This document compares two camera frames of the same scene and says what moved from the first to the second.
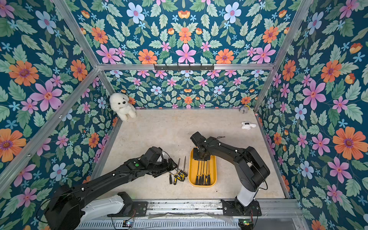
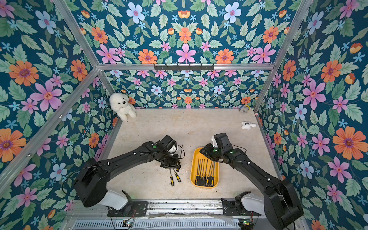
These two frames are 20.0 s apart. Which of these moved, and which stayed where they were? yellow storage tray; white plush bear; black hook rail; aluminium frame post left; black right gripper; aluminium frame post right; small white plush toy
Moved: black right gripper
Stayed: yellow storage tray; aluminium frame post right; small white plush toy; white plush bear; aluminium frame post left; black hook rail
